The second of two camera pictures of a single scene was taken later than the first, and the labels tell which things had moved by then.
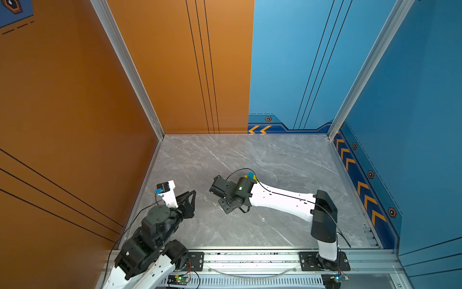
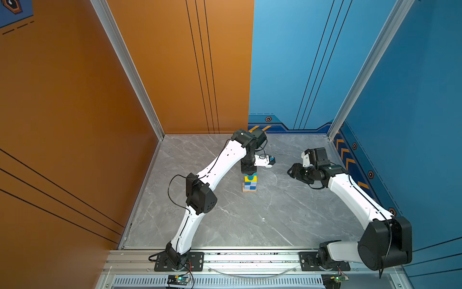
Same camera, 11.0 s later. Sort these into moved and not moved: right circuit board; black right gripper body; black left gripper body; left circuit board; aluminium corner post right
Moved: black right gripper body; black left gripper body
Not moved: right circuit board; left circuit board; aluminium corner post right
